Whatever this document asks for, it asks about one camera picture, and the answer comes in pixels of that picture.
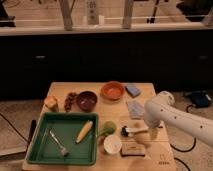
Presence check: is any white handled black brush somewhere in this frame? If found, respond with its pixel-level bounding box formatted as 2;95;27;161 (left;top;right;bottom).
121;126;148;137

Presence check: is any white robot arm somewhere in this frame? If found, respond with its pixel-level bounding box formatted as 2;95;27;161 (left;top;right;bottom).
144;91;213;148

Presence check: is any orange bowl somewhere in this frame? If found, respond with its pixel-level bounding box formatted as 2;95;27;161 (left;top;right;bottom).
101;81;125;100

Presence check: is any dark purple bowl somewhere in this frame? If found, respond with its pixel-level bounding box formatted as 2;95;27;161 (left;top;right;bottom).
76;91;97;112

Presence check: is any light blue folded cloth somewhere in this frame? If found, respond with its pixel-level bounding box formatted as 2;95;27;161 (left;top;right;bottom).
127;100;145;119

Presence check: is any tan and black sponge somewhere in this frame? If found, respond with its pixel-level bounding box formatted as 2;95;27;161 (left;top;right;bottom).
121;143;146;157

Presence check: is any white cup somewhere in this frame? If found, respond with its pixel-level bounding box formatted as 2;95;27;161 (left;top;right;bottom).
104;135;122;155

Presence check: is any green pear toy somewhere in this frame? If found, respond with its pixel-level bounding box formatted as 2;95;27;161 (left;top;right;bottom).
99;121;117;136

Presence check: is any blue sponge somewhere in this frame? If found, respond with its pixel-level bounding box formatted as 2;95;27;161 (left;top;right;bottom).
125;83;141;97

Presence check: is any dark blue floor object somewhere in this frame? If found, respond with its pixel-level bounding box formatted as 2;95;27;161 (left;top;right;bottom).
185;91;211;108

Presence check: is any yellow corn cob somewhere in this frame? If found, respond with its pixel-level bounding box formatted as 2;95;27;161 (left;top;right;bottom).
76;121;93;143

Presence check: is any green plastic tray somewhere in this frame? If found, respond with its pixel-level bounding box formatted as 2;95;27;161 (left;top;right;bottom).
27;113;98;166

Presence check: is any brown grape bunch toy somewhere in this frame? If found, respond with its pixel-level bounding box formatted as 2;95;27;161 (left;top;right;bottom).
64;92;77;112

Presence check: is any silver fork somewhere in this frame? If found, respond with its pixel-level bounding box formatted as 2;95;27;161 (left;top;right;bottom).
49;131;69;157

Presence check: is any yellow bread toy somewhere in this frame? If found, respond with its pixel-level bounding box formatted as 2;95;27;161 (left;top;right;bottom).
44;96;59;112

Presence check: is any white remote on ledge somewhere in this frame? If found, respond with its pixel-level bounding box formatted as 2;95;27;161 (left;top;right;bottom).
86;0;99;25

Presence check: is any black cable on floor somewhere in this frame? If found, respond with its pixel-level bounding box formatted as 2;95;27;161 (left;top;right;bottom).
170;135;198;154

